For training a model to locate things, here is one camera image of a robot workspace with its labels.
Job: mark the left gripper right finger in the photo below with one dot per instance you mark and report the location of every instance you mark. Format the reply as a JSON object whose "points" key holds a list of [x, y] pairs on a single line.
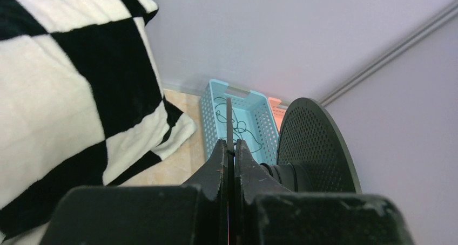
{"points": [[265, 212]]}

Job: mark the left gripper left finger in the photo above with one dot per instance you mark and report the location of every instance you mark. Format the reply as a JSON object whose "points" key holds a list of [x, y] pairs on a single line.
{"points": [[194, 212]]}

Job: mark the black cable spool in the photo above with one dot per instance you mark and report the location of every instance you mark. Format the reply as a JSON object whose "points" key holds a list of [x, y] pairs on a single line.
{"points": [[312, 155]]}

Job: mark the blue plastic basket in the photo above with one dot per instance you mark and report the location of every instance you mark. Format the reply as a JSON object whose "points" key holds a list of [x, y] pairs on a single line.
{"points": [[250, 115]]}

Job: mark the pink plastic basket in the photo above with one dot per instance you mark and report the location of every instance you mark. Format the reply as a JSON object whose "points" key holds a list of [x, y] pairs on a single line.
{"points": [[278, 108]]}

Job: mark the black white checkered blanket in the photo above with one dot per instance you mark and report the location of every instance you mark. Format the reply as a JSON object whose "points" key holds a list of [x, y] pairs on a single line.
{"points": [[81, 104]]}

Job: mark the right corner metal profile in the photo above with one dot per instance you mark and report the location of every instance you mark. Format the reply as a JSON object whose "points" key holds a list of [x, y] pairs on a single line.
{"points": [[434, 23]]}

